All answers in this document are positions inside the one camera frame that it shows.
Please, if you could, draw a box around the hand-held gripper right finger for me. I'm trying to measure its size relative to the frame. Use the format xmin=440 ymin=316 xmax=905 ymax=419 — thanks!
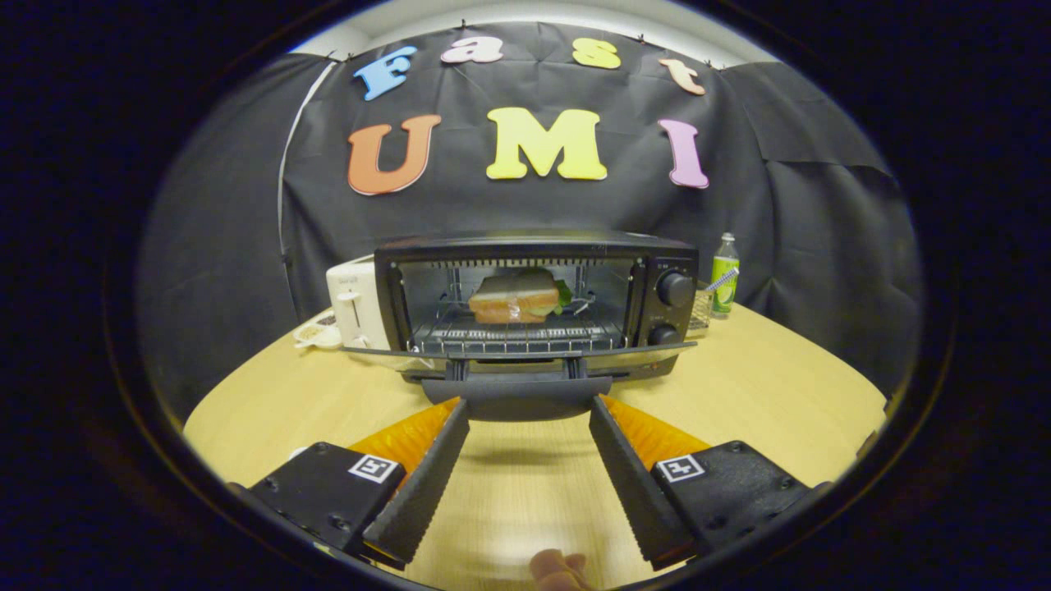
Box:
xmin=589 ymin=396 xmax=830 ymax=570

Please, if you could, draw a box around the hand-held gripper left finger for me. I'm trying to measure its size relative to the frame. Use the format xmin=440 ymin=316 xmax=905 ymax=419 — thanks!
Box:
xmin=230 ymin=400 xmax=471 ymax=570

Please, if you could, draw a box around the black toaster oven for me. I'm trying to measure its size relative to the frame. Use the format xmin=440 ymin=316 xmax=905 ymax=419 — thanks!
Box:
xmin=343 ymin=230 xmax=700 ymax=423

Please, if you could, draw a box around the lettuce sandwich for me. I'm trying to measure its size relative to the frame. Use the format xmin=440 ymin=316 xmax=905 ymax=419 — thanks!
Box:
xmin=468 ymin=268 xmax=573 ymax=325

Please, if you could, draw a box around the white bread toaster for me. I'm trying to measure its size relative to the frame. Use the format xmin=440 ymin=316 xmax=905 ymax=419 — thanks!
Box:
xmin=325 ymin=254 xmax=393 ymax=352

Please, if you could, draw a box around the small white dish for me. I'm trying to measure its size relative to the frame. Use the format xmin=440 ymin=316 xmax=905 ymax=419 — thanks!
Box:
xmin=293 ymin=311 xmax=344 ymax=350

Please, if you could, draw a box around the green label bottle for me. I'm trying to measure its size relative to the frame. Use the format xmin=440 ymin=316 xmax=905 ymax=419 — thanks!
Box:
xmin=709 ymin=232 xmax=741 ymax=318

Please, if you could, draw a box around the metal wire basket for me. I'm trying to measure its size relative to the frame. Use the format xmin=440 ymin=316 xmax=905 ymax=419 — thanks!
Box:
xmin=688 ymin=282 xmax=714 ymax=334

